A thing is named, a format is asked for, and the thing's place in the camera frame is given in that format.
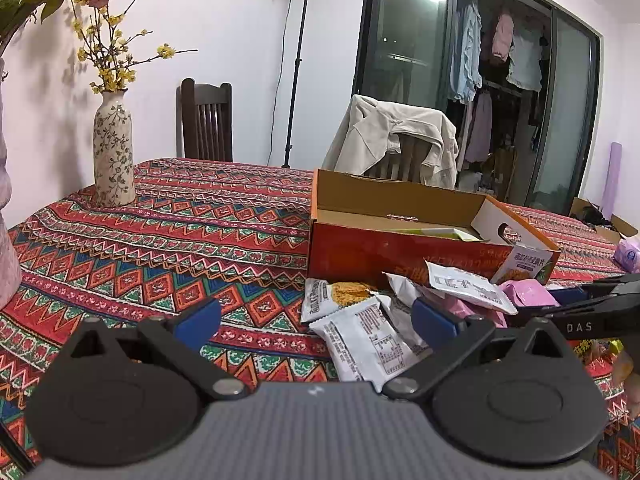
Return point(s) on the orange cardboard box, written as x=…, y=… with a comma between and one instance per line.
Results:
x=360, y=250

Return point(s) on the floral ceramic vase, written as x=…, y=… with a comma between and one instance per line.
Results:
x=114, y=160

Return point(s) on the pink snack packet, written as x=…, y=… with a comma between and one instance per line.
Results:
x=450, y=310
x=530, y=294

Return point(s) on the lilac hanging garment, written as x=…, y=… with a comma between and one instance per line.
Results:
x=480, y=125

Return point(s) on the jacket-covered wooden chair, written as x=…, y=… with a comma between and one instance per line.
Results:
x=405, y=160

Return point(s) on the white hanging shirt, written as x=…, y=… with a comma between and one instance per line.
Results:
x=525, y=57

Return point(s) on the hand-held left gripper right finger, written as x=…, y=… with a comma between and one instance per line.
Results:
x=434, y=324

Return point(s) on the dark wooden chair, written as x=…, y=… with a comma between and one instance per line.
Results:
x=190, y=120

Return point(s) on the pink tissue pack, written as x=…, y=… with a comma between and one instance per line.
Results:
x=629, y=255

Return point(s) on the light blue hanging shirt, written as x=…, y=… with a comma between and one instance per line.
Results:
x=467, y=55

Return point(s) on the black light stand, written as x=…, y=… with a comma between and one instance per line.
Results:
x=300, y=60

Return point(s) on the yellow flower branch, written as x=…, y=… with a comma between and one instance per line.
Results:
x=107, y=72

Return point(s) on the open brown cardboard box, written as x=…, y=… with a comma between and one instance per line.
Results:
x=625, y=225

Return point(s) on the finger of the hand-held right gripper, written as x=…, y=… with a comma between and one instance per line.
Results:
x=567, y=295
x=537, y=315

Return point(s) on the pale green snack packet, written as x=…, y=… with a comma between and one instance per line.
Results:
x=430, y=233

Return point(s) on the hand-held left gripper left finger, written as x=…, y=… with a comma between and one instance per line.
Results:
x=197, y=320

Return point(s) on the pile of white packets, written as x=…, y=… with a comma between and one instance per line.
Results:
x=365, y=345

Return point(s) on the purple yoga mat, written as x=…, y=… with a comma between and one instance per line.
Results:
x=612, y=180

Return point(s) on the pink hanging garment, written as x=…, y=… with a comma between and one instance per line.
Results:
x=502, y=35

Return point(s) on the sliding glass door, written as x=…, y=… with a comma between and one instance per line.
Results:
x=405, y=35

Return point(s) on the patterned red tablecloth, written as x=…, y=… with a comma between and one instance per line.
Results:
x=200, y=220

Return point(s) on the beige jacket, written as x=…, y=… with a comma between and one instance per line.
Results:
x=370, y=130

